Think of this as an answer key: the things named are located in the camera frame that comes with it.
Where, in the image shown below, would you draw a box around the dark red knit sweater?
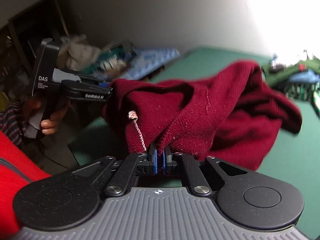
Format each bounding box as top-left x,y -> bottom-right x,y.
105,61 -> 303,170

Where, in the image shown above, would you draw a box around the red clothed forearm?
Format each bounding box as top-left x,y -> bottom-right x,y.
1,133 -> 50,239

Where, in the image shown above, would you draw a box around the person's left hand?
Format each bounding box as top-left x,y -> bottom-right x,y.
22,97 -> 70,135

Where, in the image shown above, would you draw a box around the white work gloves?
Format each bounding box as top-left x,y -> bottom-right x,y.
56,35 -> 101,72

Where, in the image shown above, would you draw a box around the blue white checkered towel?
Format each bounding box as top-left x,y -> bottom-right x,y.
119,48 -> 180,80

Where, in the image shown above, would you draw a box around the green white striped garment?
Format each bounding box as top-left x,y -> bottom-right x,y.
284,82 -> 320,116

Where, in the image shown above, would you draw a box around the light blue garment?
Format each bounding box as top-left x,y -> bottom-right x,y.
288,69 -> 320,83

